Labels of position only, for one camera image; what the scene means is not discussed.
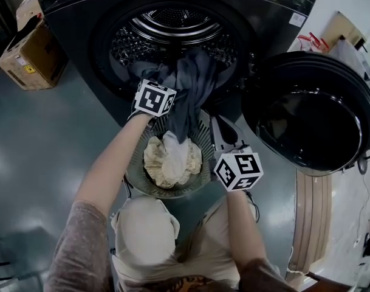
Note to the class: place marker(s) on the black front-load washing machine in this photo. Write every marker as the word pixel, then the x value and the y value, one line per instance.
pixel 69 32

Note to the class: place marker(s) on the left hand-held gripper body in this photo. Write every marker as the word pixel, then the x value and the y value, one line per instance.
pixel 151 97

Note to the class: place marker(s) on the person's left forearm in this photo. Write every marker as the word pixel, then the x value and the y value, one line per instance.
pixel 118 163

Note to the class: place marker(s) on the dark grey clothes garment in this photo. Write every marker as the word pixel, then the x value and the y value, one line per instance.
pixel 197 78

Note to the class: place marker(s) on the blue-grey clothes garment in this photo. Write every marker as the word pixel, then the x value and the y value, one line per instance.
pixel 148 71

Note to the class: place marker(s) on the person's legs in beige shorts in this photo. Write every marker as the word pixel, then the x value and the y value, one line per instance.
pixel 148 239

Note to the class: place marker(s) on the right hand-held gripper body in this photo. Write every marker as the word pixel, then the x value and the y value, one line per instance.
pixel 239 169

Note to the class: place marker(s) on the red and white plastic bag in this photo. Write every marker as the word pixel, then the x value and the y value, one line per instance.
pixel 312 41

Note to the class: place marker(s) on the round black machine door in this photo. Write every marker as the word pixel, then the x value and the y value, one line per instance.
pixel 306 114

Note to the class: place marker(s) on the grey slatted laundry basket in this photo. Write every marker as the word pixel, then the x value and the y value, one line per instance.
pixel 204 132

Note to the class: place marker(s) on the beige clothes garment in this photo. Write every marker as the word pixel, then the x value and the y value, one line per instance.
pixel 154 163

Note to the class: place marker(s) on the person's right forearm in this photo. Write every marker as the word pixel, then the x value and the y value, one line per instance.
pixel 244 224

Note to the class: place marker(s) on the white clothes garment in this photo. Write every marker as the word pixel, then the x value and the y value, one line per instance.
pixel 175 154

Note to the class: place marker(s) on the light wooden slatted board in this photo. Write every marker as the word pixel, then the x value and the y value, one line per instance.
pixel 312 217

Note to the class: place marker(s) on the brown cardboard box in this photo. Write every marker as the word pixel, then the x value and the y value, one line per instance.
pixel 36 59

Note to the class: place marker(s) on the person's brown shirt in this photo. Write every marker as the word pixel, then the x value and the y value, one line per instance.
pixel 78 248

